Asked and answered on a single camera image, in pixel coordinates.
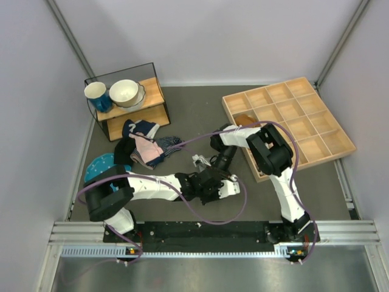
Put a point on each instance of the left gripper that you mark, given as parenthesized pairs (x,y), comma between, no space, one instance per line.
(217,186)

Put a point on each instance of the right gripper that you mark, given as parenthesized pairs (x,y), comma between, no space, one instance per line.
(213,164)

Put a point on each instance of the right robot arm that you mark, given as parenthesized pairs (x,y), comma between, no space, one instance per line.
(275,158)

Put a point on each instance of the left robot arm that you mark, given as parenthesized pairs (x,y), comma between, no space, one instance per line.
(109,192)

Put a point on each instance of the brown rolled garment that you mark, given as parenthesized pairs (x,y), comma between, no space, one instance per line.
(245,120)

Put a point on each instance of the striped navy garment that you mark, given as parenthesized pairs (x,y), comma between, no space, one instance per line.
(168,145)

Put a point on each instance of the pink garment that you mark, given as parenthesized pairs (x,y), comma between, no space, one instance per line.
(146,150)

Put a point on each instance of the navy patterned garment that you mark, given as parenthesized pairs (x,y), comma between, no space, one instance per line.
(148,129)

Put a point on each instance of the wooden compartment tray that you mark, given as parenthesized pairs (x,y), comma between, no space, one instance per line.
(297,107)

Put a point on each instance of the scalloped white plate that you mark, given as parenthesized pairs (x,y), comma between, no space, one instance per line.
(131,95)

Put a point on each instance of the teal dotted plate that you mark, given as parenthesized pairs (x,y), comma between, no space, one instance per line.
(99,165)

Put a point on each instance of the cream bowl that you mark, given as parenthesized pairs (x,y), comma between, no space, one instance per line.
(114,90)

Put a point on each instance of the blue mug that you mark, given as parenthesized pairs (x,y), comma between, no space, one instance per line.
(96,94)

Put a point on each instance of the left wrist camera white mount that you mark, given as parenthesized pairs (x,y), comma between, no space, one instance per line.
(230,187)

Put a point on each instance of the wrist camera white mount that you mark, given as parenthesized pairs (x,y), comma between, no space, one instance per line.
(230,187)
(199,160)

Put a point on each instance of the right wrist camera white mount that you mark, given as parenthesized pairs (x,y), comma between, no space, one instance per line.
(199,160)

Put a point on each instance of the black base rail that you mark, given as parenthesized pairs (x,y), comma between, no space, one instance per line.
(237,236)

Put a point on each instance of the black wire wooden shelf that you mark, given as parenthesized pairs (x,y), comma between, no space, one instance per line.
(151,107)

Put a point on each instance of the white cable duct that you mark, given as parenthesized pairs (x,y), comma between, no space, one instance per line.
(124,252)

